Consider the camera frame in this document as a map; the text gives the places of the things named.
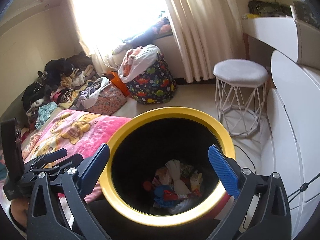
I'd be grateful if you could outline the pink cartoon printed blanket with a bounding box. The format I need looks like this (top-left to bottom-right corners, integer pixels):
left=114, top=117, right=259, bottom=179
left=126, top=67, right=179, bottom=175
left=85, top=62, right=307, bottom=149
left=21, top=109, right=132, bottom=203

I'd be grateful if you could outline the white wire stool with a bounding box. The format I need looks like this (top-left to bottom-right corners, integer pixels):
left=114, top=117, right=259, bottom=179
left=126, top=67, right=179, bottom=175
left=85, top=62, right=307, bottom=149
left=213, top=59, right=269, bottom=138

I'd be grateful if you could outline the clothes pile on windowsill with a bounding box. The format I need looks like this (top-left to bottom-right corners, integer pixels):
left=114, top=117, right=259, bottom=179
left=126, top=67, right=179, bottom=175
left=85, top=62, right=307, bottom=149
left=112, top=16, right=173, bottom=53

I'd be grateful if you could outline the light blue garment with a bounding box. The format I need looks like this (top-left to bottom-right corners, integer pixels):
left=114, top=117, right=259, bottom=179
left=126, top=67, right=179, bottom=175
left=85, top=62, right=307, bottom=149
left=35, top=102, right=59, bottom=131

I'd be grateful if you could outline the black cable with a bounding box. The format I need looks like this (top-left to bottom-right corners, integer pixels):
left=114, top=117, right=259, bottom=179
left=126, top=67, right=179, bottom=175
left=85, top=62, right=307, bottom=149
left=233, top=144, right=256, bottom=174

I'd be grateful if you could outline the orange bag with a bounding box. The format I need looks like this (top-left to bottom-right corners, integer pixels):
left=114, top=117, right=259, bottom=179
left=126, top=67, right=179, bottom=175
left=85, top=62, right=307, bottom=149
left=106, top=71, right=131, bottom=98

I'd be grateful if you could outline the dinosaur print fabric basket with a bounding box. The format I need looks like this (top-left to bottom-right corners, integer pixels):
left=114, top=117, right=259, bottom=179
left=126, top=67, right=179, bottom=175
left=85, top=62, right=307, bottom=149
left=126, top=52, right=177, bottom=105

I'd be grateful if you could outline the window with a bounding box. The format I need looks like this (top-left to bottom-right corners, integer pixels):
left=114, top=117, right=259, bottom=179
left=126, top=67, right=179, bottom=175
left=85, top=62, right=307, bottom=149
left=72, top=0, right=173, bottom=51

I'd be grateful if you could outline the person's left forearm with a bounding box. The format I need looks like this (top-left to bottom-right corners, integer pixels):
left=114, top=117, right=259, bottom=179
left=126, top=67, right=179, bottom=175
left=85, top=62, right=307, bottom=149
left=9, top=199, right=29, bottom=233

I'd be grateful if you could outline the floral fabric bag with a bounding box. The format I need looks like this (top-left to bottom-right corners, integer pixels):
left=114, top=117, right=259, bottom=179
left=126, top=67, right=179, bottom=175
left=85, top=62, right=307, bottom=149
left=86, top=82, right=128, bottom=116

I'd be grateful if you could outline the white bag of clothes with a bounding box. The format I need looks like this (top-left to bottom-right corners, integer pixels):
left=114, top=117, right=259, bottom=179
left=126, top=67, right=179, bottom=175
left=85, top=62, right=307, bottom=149
left=117, top=44, right=161, bottom=83

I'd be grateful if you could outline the cream curtain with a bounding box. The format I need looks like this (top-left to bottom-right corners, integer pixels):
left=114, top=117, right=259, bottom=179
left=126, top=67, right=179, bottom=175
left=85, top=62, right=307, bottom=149
left=160, top=0, right=247, bottom=83
left=80, top=37, right=121, bottom=78

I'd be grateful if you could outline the black elastic cord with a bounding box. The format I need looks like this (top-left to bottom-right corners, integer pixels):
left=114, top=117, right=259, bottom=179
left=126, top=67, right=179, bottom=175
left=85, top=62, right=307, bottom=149
left=287, top=172, right=320, bottom=202

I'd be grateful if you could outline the red tube snack packet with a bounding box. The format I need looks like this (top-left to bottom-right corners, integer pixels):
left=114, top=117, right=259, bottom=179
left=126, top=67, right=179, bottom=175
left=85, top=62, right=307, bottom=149
left=162, top=190, right=191, bottom=201

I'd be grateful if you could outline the pile of dark clothes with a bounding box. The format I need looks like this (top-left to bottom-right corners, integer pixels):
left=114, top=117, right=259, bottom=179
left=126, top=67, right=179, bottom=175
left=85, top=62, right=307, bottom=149
left=21, top=51, right=101, bottom=121

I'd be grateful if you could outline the yellow rimmed black trash bin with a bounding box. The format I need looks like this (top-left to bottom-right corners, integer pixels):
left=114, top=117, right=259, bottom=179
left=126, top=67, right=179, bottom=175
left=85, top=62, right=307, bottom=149
left=100, top=107, right=236, bottom=228

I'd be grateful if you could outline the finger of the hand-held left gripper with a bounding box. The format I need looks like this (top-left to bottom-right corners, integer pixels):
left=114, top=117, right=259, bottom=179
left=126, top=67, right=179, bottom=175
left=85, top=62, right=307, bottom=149
left=49, top=154, right=85, bottom=175
left=32, top=148, right=68, bottom=167

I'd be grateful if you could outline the white drawer cabinet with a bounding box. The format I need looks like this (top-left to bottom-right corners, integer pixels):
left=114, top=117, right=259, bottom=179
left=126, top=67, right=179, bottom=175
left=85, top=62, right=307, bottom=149
left=260, top=50, right=320, bottom=231

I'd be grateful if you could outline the camouflage bag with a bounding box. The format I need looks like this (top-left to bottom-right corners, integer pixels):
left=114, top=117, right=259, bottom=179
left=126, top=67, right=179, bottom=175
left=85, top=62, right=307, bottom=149
left=248, top=0, right=293, bottom=17

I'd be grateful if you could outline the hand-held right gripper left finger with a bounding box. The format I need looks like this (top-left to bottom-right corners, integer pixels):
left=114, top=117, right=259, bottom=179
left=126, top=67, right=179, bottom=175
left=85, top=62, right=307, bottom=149
left=26, top=143, right=112, bottom=240

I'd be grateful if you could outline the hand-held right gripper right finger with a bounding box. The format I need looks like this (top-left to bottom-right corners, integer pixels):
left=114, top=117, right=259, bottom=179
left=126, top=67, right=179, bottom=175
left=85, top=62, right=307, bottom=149
left=208, top=144, right=292, bottom=240

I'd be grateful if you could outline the grey white garment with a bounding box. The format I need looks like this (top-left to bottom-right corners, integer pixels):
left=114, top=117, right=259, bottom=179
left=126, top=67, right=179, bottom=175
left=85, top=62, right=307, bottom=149
left=75, top=77, right=111, bottom=110

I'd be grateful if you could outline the white vanity desk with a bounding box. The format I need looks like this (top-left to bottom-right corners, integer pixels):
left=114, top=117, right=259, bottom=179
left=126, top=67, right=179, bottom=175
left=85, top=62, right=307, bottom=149
left=241, top=16, right=320, bottom=63

